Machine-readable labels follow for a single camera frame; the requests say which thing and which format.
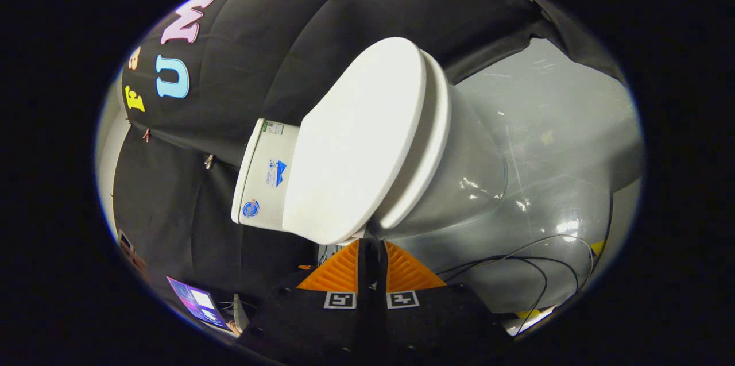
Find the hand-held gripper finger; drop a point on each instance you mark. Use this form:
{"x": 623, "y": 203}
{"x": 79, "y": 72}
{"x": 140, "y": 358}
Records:
{"x": 379, "y": 274}
{"x": 366, "y": 274}

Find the white toilet lid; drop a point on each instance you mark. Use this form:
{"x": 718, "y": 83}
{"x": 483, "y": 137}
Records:
{"x": 356, "y": 142}

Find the white ceramic toilet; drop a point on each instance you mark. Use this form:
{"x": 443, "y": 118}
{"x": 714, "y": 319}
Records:
{"x": 264, "y": 182}

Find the white toilet seat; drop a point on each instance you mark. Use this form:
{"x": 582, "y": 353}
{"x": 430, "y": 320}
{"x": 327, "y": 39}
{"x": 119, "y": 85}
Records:
{"x": 429, "y": 142}

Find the yellow floor tape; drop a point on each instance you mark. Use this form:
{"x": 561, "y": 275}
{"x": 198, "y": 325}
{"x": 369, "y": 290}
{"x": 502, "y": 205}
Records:
{"x": 597, "y": 247}
{"x": 531, "y": 314}

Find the lit display screen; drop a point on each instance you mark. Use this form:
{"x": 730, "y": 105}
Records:
{"x": 198, "y": 301}

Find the silver cloth clip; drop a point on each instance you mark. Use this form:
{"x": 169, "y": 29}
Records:
{"x": 209, "y": 161}

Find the black backdrop cloth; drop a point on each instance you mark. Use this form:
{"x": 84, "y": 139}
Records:
{"x": 275, "y": 38}

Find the copper cloth clip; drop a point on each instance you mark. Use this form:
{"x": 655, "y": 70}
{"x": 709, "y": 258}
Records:
{"x": 146, "y": 135}

